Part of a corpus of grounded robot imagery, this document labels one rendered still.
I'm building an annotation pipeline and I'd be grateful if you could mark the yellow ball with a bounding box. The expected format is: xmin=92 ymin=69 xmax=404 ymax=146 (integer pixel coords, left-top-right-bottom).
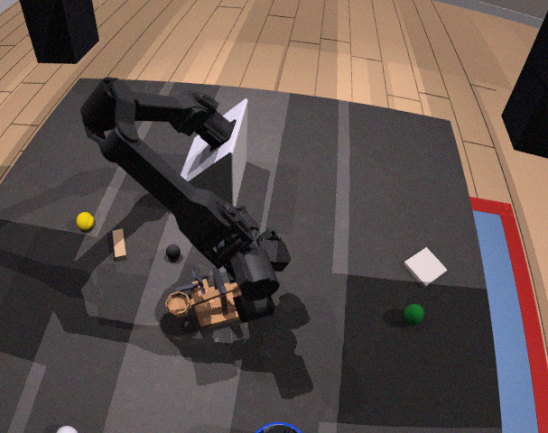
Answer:
xmin=77 ymin=212 xmax=94 ymax=231

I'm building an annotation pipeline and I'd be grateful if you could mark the tan rectangular block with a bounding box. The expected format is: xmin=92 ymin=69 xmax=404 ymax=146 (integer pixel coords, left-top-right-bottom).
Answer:
xmin=113 ymin=229 xmax=127 ymax=261

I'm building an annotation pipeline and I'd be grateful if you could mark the green ball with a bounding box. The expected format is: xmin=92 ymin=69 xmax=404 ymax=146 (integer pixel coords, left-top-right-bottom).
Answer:
xmin=404 ymin=304 xmax=424 ymax=325

